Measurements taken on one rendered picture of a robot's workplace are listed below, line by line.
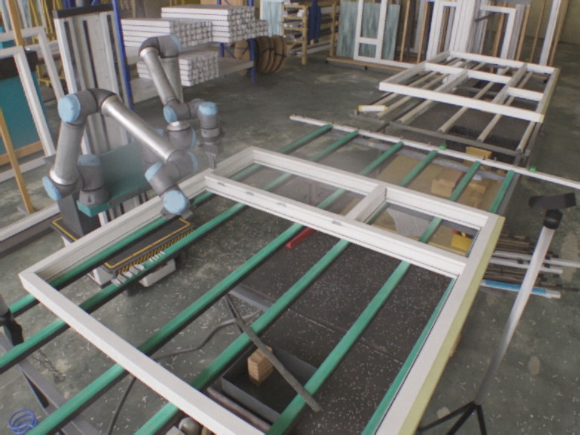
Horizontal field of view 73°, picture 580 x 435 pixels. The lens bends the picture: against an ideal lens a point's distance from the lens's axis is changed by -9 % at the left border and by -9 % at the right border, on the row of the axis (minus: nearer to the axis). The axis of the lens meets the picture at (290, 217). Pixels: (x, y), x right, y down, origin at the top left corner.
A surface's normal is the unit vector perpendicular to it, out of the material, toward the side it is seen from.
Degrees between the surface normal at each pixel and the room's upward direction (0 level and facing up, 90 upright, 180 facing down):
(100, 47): 90
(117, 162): 90
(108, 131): 90
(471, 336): 0
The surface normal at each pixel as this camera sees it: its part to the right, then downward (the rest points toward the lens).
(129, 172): 0.78, 0.33
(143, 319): 0.00, -0.85
